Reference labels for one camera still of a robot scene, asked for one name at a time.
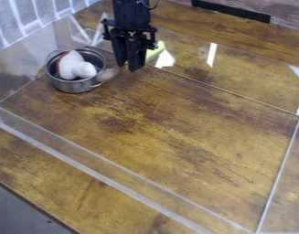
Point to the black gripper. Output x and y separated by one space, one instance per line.
140 39

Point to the green handled metal spoon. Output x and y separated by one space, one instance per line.
109 74

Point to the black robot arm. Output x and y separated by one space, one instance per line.
132 13

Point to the white red toy mushroom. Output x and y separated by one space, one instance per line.
74 67

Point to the small silver metal pot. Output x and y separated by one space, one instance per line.
78 85

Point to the black bar at back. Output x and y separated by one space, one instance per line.
233 11

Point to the clear acrylic corner bracket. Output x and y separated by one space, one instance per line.
86 36

